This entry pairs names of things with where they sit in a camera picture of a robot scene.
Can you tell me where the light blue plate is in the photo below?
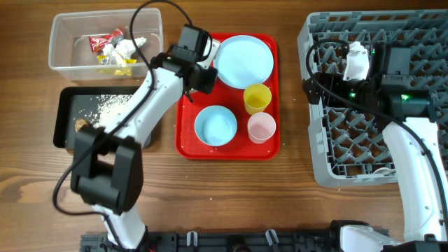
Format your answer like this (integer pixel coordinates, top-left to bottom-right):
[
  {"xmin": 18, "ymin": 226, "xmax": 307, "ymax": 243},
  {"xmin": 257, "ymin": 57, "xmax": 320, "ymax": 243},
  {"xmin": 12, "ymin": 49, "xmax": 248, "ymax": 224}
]
[{"xmin": 213, "ymin": 35, "xmax": 274, "ymax": 90}]

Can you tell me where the light blue bowl with food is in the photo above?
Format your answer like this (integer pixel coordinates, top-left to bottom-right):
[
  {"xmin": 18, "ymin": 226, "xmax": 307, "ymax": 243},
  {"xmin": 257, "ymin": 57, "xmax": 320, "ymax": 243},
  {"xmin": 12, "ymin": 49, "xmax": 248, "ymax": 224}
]
[{"xmin": 194, "ymin": 105, "xmax": 238, "ymax": 147}]

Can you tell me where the yellow plastic cup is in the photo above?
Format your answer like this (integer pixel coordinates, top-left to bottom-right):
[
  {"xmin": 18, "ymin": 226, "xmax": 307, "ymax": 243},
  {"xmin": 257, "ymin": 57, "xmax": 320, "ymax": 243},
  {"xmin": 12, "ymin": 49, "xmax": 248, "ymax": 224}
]
[{"xmin": 243, "ymin": 83, "xmax": 272, "ymax": 115}]

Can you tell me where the yellow snack wrapper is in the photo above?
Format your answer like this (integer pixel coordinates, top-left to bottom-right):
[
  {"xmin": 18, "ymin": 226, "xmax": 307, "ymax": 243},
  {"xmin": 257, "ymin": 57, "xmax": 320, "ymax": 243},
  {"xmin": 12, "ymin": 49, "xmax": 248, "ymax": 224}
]
[{"xmin": 97, "ymin": 55, "xmax": 137, "ymax": 76}]

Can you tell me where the white paper napkin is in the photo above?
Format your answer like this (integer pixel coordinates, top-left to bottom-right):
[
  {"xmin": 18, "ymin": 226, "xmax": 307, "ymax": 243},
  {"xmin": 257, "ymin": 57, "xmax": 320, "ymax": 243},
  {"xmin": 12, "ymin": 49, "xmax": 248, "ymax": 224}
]
[{"xmin": 98, "ymin": 37, "xmax": 146, "ymax": 67}]

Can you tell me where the pile of white rice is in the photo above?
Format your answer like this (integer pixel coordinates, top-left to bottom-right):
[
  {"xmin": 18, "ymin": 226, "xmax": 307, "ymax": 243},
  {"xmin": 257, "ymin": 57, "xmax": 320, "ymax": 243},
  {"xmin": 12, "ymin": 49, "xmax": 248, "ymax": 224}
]
[{"xmin": 78, "ymin": 94, "xmax": 132, "ymax": 127}]

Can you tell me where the red snack wrapper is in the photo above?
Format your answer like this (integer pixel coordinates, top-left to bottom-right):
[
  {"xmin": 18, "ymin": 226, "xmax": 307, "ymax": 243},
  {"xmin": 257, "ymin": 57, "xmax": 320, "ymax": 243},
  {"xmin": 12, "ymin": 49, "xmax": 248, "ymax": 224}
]
[{"xmin": 89, "ymin": 27, "xmax": 125, "ymax": 53}]

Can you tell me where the brown food scrap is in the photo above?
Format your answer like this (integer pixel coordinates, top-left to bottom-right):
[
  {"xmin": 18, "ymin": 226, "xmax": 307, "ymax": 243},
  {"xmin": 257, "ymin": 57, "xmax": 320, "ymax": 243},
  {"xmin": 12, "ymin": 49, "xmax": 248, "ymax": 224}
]
[{"xmin": 75, "ymin": 118, "xmax": 90, "ymax": 132}]

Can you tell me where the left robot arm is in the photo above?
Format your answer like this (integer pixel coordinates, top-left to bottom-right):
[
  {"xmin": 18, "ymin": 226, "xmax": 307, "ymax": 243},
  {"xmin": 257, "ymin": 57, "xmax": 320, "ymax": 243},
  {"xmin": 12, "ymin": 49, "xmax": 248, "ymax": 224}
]
[{"xmin": 69, "ymin": 24, "xmax": 221, "ymax": 251}]

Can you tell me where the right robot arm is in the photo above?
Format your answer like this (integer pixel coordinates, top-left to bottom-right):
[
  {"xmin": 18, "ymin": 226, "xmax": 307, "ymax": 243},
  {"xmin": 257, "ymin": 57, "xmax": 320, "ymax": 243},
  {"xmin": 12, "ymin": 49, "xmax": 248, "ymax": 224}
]
[{"xmin": 302, "ymin": 41, "xmax": 447, "ymax": 251}]

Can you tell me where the grey dishwasher rack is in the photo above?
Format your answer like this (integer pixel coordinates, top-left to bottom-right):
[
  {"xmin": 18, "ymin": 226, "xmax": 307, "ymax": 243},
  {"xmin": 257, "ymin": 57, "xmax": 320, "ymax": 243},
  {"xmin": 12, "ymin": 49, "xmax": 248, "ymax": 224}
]
[{"xmin": 297, "ymin": 9, "xmax": 447, "ymax": 187}]

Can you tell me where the spoon in rack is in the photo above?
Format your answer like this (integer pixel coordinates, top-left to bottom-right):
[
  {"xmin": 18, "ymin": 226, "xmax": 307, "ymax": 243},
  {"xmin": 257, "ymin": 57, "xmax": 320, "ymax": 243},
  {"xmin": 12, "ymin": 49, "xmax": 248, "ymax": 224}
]
[{"xmin": 373, "ymin": 167, "xmax": 396, "ymax": 174}]

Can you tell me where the clear plastic waste bin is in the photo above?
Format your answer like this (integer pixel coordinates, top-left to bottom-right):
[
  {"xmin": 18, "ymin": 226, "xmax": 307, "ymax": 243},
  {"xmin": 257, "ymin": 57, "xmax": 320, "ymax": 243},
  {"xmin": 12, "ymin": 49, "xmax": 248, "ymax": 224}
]
[{"xmin": 48, "ymin": 8, "xmax": 164, "ymax": 81}]

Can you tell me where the black waste tray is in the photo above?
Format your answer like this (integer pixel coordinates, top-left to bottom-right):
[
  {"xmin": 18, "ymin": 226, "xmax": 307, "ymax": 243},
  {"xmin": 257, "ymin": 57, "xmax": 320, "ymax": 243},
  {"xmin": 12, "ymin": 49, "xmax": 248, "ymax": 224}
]
[{"xmin": 53, "ymin": 86, "xmax": 138, "ymax": 150}]

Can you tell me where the red serving tray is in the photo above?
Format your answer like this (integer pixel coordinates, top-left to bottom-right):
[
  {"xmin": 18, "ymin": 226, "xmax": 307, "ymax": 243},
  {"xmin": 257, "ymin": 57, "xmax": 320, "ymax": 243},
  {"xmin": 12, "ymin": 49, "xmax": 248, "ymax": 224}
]
[{"xmin": 175, "ymin": 34, "xmax": 281, "ymax": 160}]

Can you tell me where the pink plastic cup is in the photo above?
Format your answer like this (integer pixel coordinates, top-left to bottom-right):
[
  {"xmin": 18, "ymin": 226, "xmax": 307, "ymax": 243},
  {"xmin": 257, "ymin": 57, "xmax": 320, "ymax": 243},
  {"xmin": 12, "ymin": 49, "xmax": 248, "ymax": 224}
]
[{"xmin": 247, "ymin": 112, "xmax": 277, "ymax": 144}]

